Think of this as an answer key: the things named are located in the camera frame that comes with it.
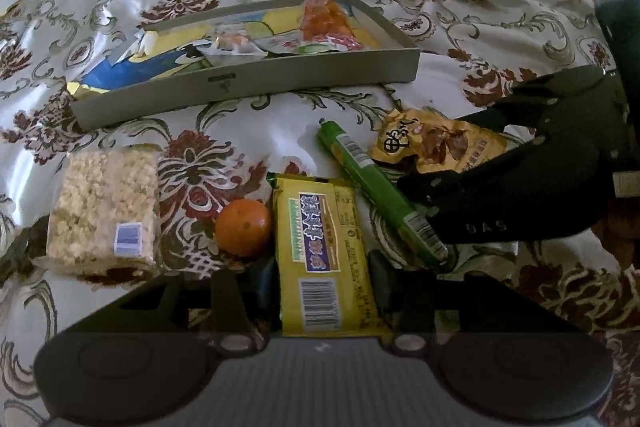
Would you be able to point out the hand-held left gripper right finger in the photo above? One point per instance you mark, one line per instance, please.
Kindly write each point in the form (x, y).
(380, 277)

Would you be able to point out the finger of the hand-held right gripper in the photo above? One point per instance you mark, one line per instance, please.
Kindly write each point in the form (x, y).
(550, 102)
(460, 187)

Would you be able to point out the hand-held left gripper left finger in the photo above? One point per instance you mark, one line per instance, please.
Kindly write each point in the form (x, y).
(262, 282)

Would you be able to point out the brown orange snack packet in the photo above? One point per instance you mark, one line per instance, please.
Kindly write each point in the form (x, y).
(440, 142)

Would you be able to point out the tangerine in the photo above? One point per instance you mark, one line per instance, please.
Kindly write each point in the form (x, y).
(245, 227)

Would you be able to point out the yellow snack packet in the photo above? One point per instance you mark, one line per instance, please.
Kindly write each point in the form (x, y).
(320, 257)

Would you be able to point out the green stick snack packet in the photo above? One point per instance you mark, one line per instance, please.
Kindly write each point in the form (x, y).
(370, 177)

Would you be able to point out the rice puff cake packet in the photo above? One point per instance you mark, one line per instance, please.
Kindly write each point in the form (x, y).
(100, 207)

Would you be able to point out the grey tray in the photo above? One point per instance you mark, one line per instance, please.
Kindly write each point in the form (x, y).
(250, 84)

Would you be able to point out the orange red snack packet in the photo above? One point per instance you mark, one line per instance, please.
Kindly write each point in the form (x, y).
(325, 19)

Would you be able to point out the white tofu packet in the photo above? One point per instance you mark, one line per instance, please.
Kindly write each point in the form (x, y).
(285, 44)

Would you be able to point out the clear snack packet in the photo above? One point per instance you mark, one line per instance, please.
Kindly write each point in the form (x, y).
(232, 42)

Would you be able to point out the floral printed blanket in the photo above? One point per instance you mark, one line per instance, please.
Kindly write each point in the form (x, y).
(475, 22)

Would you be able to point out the white folded paper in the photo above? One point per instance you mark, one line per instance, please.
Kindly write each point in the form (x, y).
(137, 47)

